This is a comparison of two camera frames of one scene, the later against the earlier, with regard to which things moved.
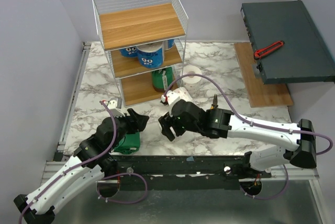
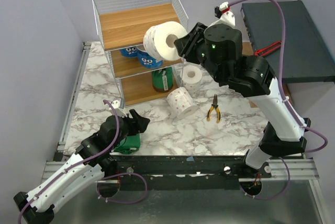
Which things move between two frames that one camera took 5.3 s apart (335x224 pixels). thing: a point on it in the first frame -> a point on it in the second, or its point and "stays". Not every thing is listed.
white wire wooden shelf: [143, 32] stays
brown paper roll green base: [162, 79] stays
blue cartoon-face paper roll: [131, 52] stays
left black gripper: [141, 120] stays
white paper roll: [181, 136] -> [155, 37]
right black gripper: [172, 122] -> [192, 45]
